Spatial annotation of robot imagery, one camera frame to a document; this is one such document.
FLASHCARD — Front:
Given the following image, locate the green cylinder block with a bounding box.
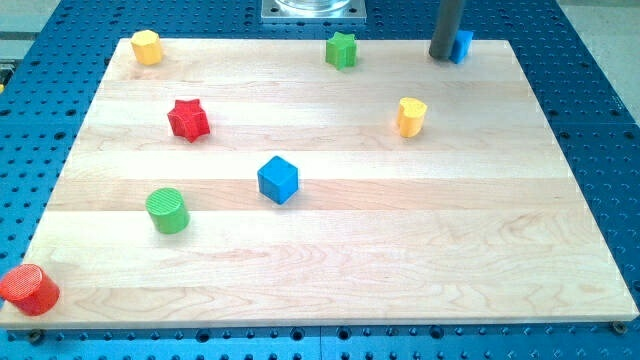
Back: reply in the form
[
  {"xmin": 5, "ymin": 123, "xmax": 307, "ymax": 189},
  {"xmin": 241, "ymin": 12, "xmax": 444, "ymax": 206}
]
[{"xmin": 145, "ymin": 188, "xmax": 190, "ymax": 234}]

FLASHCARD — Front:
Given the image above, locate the red star block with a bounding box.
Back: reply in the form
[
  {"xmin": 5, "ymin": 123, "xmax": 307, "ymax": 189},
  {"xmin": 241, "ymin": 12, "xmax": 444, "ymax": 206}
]
[{"xmin": 167, "ymin": 99, "xmax": 210, "ymax": 143}]

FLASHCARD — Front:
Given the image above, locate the board clamp bolt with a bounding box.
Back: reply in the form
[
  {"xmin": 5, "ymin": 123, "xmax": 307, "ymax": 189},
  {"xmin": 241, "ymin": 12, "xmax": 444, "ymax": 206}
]
[
  {"xmin": 25, "ymin": 329, "xmax": 46, "ymax": 346},
  {"xmin": 610, "ymin": 321, "xmax": 628, "ymax": 335}
]

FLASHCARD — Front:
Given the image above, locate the blue cube block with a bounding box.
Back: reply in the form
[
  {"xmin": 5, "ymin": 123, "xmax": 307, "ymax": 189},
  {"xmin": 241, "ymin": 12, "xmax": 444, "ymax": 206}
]
[{"xmin": 257, "ymin": 156, "xmax": 299, "ymax": 205}]

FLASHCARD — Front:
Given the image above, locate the green star block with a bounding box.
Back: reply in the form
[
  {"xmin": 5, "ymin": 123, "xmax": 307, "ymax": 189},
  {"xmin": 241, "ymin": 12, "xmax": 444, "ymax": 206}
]
[{"xmin": 325, "ymin": 32, "xmax": 357, "ymax": 70}]

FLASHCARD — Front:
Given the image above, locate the wooden board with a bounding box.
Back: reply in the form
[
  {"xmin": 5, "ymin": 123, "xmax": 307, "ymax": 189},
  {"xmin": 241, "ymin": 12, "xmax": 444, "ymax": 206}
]
[{"xmin": 1, "ymin": 38, "xmax": 638, "ymax": 329}]

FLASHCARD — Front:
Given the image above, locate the left board clamp bolt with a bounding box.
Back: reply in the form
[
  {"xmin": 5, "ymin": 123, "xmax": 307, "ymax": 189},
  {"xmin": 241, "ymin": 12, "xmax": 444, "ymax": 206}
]
[{"xmin": 25, "ymin": 329, "xmax": 46, "ymax": 346}]

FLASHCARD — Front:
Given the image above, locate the right board clamp bolt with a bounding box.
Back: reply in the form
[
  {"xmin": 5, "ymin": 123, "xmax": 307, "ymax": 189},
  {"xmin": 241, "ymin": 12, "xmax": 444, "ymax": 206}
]
[{"xmin": 610, "ymin": 321, "xmax": 628, "ymax": 335}]

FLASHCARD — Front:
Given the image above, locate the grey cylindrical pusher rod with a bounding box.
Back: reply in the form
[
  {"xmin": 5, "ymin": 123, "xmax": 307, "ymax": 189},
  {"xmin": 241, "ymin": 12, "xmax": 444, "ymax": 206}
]
[{"xmin": 429, "ymin": 0, "xmax": 466, "ymax": 60}]

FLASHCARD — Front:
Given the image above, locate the blue block behind rod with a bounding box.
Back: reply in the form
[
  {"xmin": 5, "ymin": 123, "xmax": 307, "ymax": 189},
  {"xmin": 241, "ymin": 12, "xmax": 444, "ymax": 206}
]
[{"xmin": 449, "ymin": 30, "xmax": 474, "ymax": 64}]

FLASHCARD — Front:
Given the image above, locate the red cylinder block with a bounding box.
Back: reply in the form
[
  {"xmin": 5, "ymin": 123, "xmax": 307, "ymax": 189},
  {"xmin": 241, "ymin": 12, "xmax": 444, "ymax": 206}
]
[{"xmin": 1, "ymin": 264, "xmax": 60, "ymax": 316}]

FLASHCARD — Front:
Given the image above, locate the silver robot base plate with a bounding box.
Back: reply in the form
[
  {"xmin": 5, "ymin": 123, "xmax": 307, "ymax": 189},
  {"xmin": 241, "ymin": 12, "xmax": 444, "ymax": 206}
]
[{"xmin": 260, "ymin": 0, "xmax": 367, "ymax": 23}]

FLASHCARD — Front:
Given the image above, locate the yellow hexagon block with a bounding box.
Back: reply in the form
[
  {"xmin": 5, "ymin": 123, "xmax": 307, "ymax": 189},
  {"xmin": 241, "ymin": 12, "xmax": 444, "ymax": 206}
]
[{"xmin": 131, "ymin": 30, "xmax": 163, "ymax": 66}]

